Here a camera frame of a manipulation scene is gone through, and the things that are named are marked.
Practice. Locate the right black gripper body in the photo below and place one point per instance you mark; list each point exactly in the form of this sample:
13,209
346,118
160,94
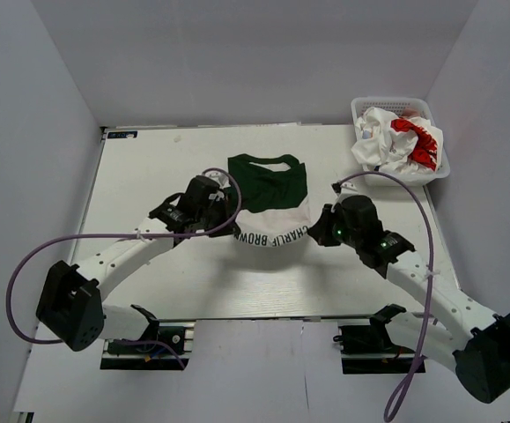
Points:
334,232

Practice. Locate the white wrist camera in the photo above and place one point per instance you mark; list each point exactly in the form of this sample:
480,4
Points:
344,190
220,178

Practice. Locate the green and white t shirt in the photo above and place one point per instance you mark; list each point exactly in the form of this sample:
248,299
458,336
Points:
274,200

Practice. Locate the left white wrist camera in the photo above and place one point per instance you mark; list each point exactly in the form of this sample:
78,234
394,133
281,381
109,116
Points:
220,178

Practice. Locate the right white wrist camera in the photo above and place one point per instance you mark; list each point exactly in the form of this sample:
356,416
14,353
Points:
344,190

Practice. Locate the white plastic basket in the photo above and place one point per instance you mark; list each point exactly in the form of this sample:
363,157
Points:
400,106

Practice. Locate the blue table label sticker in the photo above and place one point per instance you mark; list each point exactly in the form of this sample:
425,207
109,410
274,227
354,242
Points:
122,134

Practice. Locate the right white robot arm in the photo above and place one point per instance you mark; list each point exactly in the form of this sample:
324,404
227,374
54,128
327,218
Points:
470,339

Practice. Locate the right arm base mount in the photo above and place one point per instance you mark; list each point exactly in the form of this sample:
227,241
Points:
366,348

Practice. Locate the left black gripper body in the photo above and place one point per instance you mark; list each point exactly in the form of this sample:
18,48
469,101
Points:
216,218

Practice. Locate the white printed t shirt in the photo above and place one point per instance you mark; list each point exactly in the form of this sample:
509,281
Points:
397,144

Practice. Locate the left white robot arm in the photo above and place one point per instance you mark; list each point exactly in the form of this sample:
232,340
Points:
72,300

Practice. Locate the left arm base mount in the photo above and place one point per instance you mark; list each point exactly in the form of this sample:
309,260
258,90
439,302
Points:
136,340

